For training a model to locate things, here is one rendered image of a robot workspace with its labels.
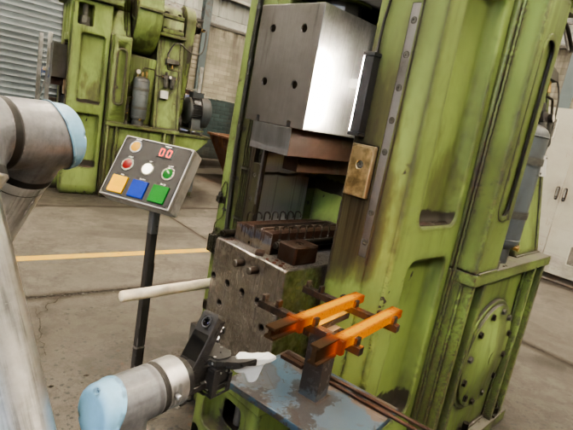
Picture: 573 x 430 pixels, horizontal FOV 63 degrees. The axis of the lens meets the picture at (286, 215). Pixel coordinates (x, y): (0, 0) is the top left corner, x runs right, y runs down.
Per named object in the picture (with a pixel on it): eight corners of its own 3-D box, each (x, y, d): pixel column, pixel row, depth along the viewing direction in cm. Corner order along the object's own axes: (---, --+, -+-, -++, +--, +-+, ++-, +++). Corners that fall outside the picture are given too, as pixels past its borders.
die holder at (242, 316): (263, 392, 162) (285, 270, 153) (199, 343, 188) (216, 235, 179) (358, 355, 202) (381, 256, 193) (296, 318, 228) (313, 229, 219)
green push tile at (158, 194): (161, 204, 186) (169, 187, 188) (146, 200, 188) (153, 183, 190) (163, 206, 187) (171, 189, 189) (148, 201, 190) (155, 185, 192)
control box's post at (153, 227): (130, 397, 221) (158, 171, 199) (126, 392, 224) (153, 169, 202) (137, 394, 224) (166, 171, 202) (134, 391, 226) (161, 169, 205)
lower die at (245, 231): (269, 254, 167) (273, 232, 165) (234, 238, 180) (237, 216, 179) (342, 246, 197) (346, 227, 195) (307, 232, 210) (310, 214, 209)
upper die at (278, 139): (286, 155, 160) (292, 128, 158) (249, 146, 173) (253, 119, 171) (359, 163, 190) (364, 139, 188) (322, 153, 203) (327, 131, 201)
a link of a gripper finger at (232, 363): (252, 358, 97) (210, 357, 94) (253, 351, 96) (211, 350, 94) (257, 371, 92) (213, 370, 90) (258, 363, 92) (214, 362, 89)
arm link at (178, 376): (142, 352, 85) (177, 377, 79) (164, 345, 88) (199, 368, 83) (137, 397, 86) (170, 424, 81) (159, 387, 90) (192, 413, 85)
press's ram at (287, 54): (321, 134, 149) (347, 0, 141) (245, 118, 175) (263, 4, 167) (393, 145, 179) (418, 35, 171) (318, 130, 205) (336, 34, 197)
